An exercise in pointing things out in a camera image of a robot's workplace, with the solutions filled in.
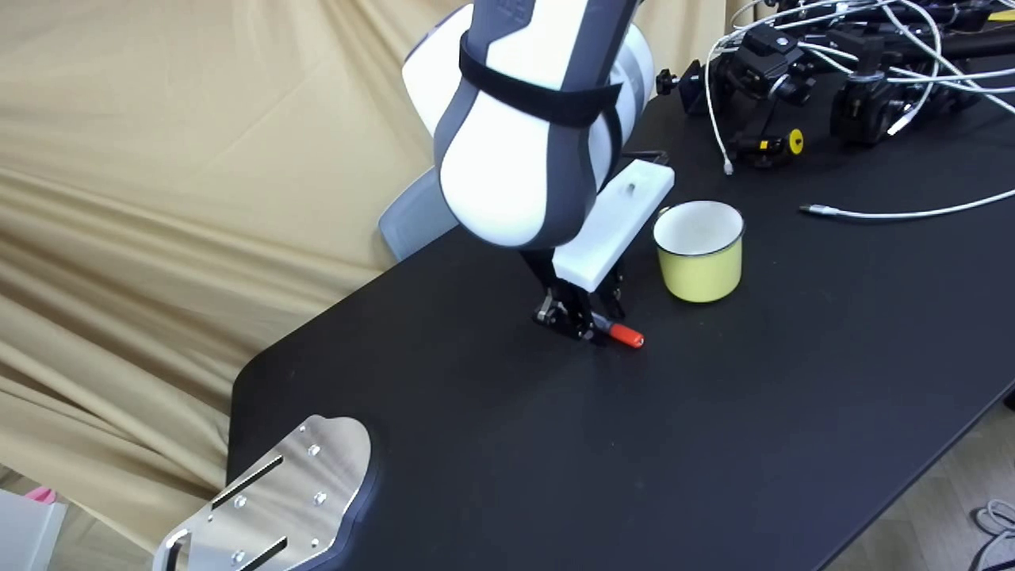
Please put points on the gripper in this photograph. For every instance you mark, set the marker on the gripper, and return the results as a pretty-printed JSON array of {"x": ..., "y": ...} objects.
[{"x": 541, "y": 266}]

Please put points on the black pen with orange cap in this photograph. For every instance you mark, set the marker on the black pen with orange cap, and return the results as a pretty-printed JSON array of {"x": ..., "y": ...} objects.
[{"x": 625, "y": 335}]

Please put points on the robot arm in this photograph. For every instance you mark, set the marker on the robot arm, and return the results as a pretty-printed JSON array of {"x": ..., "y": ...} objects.
[{"x": 507, "y": 166}]

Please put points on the yellow enamel cup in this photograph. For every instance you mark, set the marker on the yellow enamel cup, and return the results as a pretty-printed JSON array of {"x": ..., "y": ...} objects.
[{"x": 702, "y": 266}]

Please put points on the silver metal plate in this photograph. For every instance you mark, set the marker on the silver metal plate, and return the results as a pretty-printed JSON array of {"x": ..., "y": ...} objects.
[{"x": 293, "y": 492}]

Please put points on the beige cloth backdrop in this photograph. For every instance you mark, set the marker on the beige cloth backdrop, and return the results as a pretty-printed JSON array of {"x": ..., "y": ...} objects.
[{"x": 174, "y": 198}]

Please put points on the black tripod pole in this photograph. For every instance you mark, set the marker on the black tripod pole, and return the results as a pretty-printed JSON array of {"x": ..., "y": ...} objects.
[{"x": 975, "y": 44}]

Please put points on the pink object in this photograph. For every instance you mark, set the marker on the pink object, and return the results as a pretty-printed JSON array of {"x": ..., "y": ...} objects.
[{"x": 41, "y": 496}]

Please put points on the white box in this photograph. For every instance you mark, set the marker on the white box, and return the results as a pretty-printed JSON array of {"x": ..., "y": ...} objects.
[{"x": 28, "y": 535}]

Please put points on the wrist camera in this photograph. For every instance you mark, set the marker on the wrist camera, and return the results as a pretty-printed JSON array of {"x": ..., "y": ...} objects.
[{"x": 614, "y": 218}]

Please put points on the black mount with yellow knob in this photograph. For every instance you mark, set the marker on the black mount with yellow knob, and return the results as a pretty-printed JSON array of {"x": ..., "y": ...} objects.
[{"x": 753, "y": 79}]

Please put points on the black clamp mount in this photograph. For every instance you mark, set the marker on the black clamp mount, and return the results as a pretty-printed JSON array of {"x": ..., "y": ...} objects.
[{"x": 868, "y": 103}]

